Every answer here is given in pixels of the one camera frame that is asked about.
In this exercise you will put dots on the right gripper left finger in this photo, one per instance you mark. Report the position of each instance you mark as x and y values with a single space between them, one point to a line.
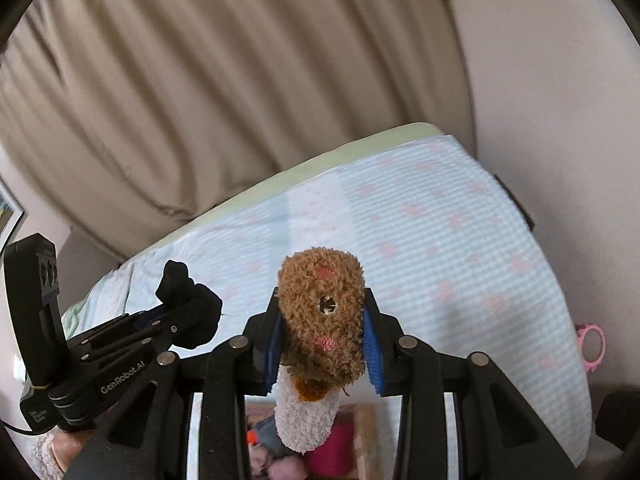
245 365

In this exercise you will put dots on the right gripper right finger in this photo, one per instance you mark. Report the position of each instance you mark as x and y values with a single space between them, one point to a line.
402 365

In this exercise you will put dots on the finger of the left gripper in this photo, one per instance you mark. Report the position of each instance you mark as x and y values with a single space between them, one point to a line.
104 356
123 331

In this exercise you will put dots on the orange fluffy pompom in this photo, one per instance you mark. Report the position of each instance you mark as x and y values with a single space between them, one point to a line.
251 438

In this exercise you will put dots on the grey blue fluffy item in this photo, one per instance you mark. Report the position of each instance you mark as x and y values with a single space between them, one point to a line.
268 440

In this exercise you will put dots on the brown plush white sock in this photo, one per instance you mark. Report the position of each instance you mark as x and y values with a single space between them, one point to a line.
320 297

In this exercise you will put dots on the magenta cloth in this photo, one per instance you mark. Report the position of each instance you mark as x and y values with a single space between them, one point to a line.
335 457

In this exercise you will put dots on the black scrunchie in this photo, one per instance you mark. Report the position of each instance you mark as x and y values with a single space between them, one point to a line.
192 308

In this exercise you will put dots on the beige pink fabric mask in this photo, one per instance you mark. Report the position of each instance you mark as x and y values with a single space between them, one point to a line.
260 460

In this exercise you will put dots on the pink fluffy wristband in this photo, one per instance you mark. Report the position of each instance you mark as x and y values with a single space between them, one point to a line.
288 468

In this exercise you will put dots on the person's left hand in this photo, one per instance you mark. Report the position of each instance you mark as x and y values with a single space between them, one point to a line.
66 445

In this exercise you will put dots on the green blanket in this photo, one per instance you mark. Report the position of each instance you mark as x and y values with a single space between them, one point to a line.
77 319

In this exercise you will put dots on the cardboard box tray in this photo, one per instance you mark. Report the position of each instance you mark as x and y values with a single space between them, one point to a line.
366 455

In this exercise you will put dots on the blue checkered floral bedspread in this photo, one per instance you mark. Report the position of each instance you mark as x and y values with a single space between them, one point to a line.
443 248

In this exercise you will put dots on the pink round mirror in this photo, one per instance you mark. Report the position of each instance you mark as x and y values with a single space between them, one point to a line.
591 343

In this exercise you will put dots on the framed wall picture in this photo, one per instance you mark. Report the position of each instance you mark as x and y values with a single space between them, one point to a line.
12 214

